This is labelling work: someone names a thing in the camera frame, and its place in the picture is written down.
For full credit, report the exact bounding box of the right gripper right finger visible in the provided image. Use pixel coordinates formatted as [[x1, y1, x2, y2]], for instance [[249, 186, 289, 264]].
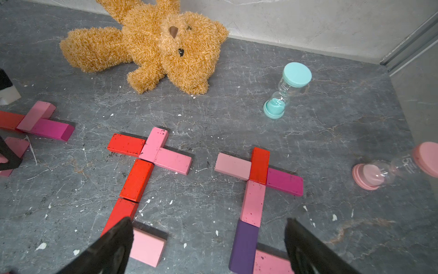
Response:
[[285, 218, 358, 274]]

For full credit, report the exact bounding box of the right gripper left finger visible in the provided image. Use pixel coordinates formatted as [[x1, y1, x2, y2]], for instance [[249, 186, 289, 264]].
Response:
[[58, 217, 133, 274]]

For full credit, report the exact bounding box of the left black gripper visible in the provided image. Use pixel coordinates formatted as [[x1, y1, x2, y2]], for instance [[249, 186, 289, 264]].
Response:
[[0, 69, 22, 171]]

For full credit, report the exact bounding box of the light pink block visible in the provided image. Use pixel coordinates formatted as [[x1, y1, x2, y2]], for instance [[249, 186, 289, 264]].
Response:
[[154, 148, 192, 175], [214, 153, 252, 181], [130, 228, 167, 267], [138, 127, 169, 163], [240, 180, 266, 227], [1, 137, 30, 177], [253, 250, 294, 274], [16, 101, 56, 133]]

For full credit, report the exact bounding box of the red block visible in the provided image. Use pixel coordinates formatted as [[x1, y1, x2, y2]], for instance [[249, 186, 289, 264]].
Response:
[[120, 159, 154, 203], [107, 134, 146, 158], [101, 198, 139, 236], [0, 111, 25, 132], [249, 147, 270, 185]]

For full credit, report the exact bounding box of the magenta block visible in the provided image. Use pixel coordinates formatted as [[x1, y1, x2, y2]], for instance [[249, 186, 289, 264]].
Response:
[[31, 119, 75, 142], [266, 168, 304, 197]]

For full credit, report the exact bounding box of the pink sand timer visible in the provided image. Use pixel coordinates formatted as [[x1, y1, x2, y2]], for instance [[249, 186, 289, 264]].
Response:
[[352, 142, 438, 191]]

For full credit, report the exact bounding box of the teal sand timer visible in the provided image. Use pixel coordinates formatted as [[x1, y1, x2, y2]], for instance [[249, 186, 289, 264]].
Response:
[[263, 62, 312, 119]]

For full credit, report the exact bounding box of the brown teddy bear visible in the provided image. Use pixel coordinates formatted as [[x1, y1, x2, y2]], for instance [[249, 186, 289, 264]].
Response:
[[60, 1, 229, 95]]

